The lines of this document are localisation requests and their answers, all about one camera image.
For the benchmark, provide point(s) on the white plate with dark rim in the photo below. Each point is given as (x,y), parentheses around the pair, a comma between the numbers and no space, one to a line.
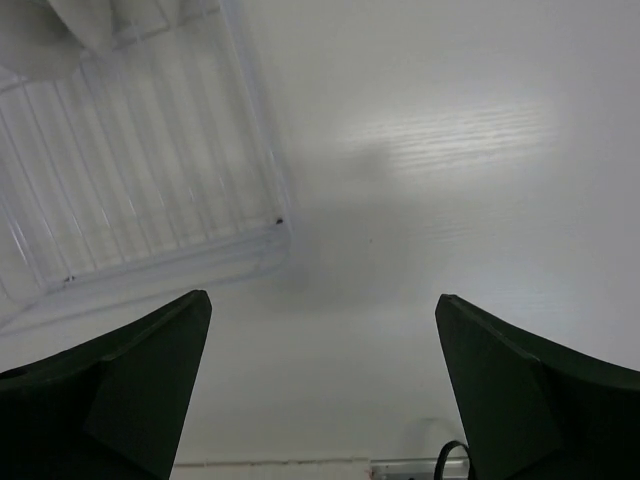
(100,25)

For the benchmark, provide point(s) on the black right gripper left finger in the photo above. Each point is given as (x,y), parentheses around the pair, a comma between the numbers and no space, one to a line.
(113,407)

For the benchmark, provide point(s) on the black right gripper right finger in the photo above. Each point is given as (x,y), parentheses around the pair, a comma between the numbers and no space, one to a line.
(532,408)

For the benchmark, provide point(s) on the white wire dish rack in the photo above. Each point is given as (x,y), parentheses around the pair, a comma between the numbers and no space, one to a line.
(148,171)

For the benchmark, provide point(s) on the green rimmed lettered plate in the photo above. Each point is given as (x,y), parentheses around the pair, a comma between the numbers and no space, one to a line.
(35,42)

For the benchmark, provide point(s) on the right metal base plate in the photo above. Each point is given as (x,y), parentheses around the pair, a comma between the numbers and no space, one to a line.
(417,469)

